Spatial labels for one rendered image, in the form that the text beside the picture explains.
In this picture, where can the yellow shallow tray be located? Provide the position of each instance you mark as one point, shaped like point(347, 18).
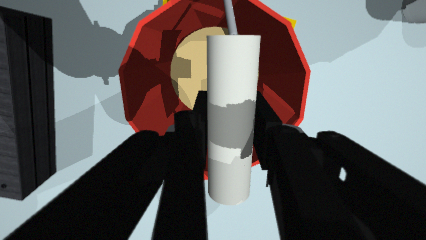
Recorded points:
point(293, 22)

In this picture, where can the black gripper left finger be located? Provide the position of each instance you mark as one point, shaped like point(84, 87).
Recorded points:
point(106, 202)

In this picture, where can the dark red pail with grey wire handle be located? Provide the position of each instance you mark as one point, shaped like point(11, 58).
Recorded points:
point(186, 46)

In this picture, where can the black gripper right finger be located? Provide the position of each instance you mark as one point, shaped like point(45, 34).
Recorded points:
point(307, 191)

